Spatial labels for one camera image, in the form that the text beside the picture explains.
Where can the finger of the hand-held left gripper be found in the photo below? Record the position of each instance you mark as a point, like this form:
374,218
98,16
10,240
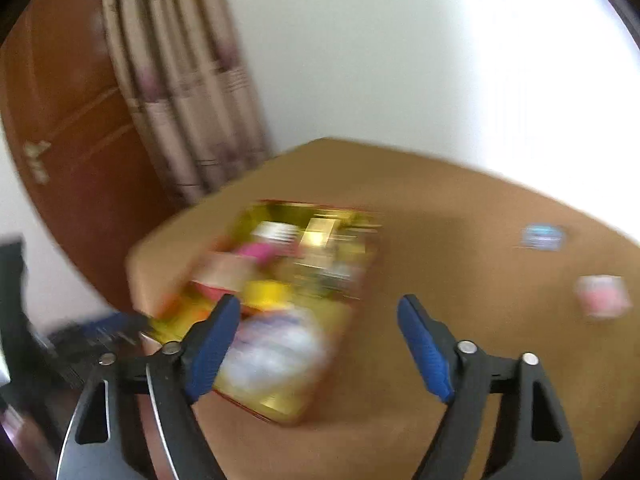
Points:
107,327

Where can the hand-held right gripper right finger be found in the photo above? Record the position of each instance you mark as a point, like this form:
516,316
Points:
425,347

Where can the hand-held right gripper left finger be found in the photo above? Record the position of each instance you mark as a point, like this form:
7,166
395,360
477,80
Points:
212,345

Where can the red and gold box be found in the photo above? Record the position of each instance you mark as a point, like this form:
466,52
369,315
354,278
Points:
345,280

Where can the pink block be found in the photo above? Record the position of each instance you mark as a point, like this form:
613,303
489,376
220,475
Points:
257,253

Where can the bottle with blue cap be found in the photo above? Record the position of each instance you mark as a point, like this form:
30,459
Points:
541,236

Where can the clear box with red contents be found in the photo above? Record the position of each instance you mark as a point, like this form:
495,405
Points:
602,296

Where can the brown wooden door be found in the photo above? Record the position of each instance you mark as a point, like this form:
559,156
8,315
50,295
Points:
75,125

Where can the beige patterned curtain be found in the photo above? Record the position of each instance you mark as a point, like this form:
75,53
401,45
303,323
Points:
185,85

